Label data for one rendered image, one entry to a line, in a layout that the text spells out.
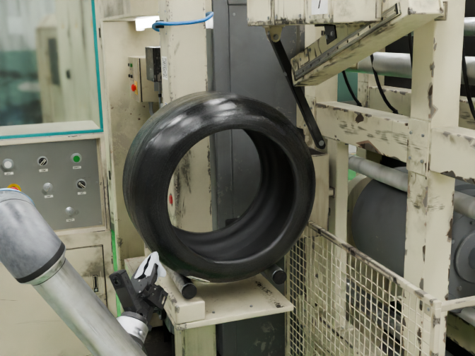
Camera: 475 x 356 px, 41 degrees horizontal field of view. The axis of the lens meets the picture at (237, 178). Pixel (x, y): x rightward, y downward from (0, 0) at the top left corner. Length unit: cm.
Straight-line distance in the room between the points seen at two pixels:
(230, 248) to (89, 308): 83
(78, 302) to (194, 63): 100
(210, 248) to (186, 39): 68
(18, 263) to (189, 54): 103
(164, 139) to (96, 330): 58
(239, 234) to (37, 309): 86
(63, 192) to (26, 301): 43
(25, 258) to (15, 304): 123
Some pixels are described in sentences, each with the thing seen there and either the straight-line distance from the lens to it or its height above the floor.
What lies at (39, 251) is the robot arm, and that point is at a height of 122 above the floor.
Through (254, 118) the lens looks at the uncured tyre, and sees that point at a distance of 177.
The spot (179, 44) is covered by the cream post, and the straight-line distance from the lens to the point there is 207.
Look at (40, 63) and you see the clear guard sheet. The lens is 236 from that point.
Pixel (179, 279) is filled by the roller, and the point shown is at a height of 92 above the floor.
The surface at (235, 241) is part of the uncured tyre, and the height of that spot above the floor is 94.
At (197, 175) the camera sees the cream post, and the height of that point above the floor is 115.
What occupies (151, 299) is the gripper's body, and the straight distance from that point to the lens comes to 169.
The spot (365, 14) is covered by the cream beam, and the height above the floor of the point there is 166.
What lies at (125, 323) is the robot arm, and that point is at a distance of 164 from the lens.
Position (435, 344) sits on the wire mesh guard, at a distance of 161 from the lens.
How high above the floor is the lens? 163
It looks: 13 degrees down
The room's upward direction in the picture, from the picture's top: 1 degrees counter-clockwise
